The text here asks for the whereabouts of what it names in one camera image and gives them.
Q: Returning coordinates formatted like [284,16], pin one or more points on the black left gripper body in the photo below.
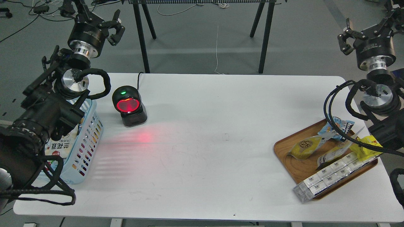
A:
[86,40]

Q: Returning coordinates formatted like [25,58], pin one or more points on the brown wooden tray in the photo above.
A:
[301,169]

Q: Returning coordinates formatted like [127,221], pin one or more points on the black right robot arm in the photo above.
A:
[377,98]

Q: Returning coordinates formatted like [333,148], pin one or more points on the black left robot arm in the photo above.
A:
[52,107]

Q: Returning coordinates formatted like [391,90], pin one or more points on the yellow white nut snack pouch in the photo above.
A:
[306,147]

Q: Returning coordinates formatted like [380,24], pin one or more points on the light blue plastic basket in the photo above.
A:
[77,165]

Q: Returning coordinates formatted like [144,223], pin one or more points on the black barcode scanner red window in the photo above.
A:
[127,101]

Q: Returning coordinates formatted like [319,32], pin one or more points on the white snack bag in basket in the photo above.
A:
[63,146]

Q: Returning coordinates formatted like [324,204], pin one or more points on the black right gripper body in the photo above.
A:
[375,46]

